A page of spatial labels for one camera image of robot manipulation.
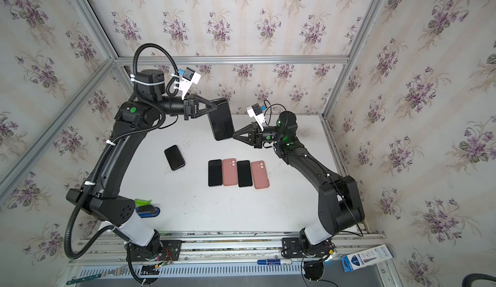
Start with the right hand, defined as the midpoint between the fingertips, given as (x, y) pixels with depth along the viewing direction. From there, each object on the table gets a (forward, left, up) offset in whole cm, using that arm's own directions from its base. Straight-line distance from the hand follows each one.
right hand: (242, 136), depth 68 cm
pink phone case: (+3, +8, -33) cm, 34 cm away
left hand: (+2, +8, +12) cm, 14 cm away
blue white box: (-32, -46, -31) cm, 65 cm away
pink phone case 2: (+2, -7, -33) cm, 34 cm away
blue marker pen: (-34, -13, -31) cm, 48 cm away
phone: (+2, 0, -33) cm, 33 cm away
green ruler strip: (-40, +53, -31) cm, 73 cm away
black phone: (+11, +38, -33) cm, 51 cm away
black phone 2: (+2, +15, -32) cm, 35 cm away
